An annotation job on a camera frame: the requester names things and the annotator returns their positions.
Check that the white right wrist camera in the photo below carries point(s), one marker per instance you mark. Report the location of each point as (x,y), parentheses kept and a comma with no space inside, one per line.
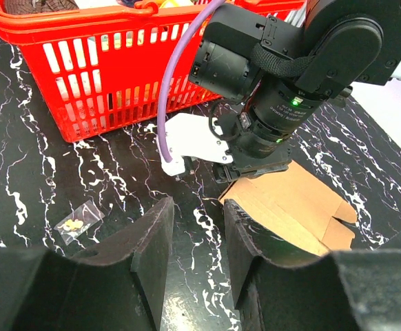
(187,136)

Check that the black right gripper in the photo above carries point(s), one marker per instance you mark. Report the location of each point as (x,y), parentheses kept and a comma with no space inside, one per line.
(256,149)

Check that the small clear plastic packet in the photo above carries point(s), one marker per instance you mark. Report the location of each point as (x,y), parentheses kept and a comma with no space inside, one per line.
(78,221)

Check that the red plastic shopping basket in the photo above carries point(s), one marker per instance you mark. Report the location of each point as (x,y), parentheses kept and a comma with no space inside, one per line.
(98,69)

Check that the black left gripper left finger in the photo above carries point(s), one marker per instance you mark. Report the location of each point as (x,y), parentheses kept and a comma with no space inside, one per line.
(117,284)

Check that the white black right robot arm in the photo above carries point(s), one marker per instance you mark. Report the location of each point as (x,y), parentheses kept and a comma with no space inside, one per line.
(281,73)

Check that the brown cardboard box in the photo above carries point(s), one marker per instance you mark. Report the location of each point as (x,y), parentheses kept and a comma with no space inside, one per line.
(298,207)

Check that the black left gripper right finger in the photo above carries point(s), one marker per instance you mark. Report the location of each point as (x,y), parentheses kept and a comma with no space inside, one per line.
(278,286)

